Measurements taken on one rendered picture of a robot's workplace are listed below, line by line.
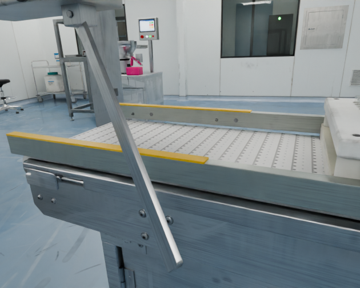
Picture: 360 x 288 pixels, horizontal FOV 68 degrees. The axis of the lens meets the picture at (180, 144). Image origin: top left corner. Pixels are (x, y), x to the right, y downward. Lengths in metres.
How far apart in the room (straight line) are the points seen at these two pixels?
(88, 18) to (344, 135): 0.31
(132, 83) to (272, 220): 2.90
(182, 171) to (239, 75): 5.35
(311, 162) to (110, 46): 0.53
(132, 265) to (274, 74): 5.27
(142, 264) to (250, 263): 0.23
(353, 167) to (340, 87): 5.51
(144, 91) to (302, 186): 2.86
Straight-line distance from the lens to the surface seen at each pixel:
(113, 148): 0.36
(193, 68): 5.78
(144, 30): 3.45
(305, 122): 0.54
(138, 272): 0.54
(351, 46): 5.78
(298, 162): 0.41
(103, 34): 0.71
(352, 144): 0.29
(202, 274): 0.47
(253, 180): 0.29
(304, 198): 0.29
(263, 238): 0.33
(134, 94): 3.13
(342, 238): 0.31
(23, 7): 0.40
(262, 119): 0.54
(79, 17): 0.36
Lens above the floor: 0.99
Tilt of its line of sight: 19 degrees down
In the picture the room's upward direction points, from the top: 2 degrees counter-clockwise
